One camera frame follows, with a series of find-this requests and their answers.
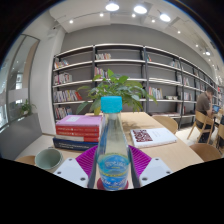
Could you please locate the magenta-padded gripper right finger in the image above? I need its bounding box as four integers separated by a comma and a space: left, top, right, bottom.
127, 145, 174, 189

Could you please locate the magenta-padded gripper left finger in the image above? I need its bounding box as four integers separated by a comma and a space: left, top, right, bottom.
53, 145, 101, 190

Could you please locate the clear bottle with teal cap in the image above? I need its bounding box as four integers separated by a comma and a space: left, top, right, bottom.
96, 95, 131, 192

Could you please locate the green ceramic mug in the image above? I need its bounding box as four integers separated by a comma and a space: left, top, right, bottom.
34, 147, 64, 174

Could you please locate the dark blue book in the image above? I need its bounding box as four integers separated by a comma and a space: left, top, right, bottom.
52, 137, 100, 152

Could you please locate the white book with patterned cover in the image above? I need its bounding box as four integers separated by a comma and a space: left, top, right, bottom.
129, 127, 178, 149

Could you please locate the round-backed wooden chair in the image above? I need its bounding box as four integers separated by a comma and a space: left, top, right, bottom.
14, 154, 36, 166
151, 115, 179, 134
189, 143, 223, 163

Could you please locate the pink book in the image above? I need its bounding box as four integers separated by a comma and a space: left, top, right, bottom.
55, 114, 103, 128

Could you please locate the group of slatted wooden chairs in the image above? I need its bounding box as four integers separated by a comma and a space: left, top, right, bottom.
186, 108, 224, 149

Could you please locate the small leafy windowsill plant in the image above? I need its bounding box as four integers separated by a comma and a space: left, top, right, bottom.
18, 99, 37, 117

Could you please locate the person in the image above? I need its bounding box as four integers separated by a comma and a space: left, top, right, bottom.
194, 86, 216, 118

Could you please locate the green potted plant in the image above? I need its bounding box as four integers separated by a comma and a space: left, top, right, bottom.
75, 68, 158, 117

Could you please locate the grey bookshelf unit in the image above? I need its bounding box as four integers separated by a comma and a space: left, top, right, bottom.
51, 43, 224, 129

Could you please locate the group of ceiling lights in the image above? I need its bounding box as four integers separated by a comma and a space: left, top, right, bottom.
68, 1, 213, 58

